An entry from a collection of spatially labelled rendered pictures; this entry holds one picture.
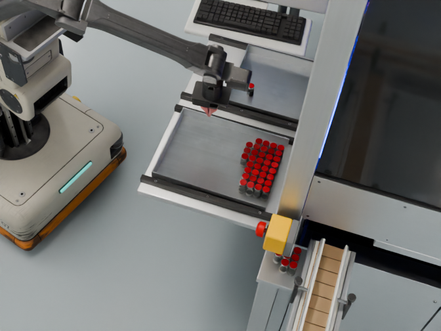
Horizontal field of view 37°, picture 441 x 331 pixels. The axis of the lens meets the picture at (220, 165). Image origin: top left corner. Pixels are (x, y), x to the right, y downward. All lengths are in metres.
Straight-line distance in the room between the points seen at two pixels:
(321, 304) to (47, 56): 1.23
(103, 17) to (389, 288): 1.06
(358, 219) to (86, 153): 1.39
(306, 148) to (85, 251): 1.52
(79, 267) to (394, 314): 1.32
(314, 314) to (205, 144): 0.62
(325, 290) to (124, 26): 0.82
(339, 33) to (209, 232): 1.73
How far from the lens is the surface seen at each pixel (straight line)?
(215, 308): 2.66
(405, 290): 1.91
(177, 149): 1.95
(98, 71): 3.40
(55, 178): 2.66
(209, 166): 1.92
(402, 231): 1.66
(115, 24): 1.56
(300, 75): 2.20
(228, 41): 2.25
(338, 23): 1.21
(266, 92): 2.12
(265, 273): 1.76
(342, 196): 1.58
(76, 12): 1.53
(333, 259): 1.76
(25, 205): 2.61
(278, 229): 1.65
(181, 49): 1.61
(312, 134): 1.43
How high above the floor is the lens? 2.44
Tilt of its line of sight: 54 degrees down
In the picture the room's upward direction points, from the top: 6 degrees clockwise
